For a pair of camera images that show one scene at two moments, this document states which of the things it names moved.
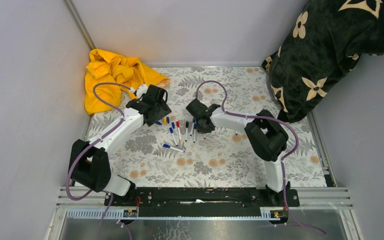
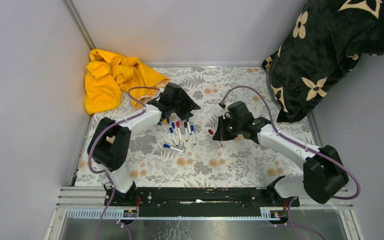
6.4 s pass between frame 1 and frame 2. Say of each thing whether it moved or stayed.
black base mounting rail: stayed
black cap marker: stayed
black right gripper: moved
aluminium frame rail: stayed
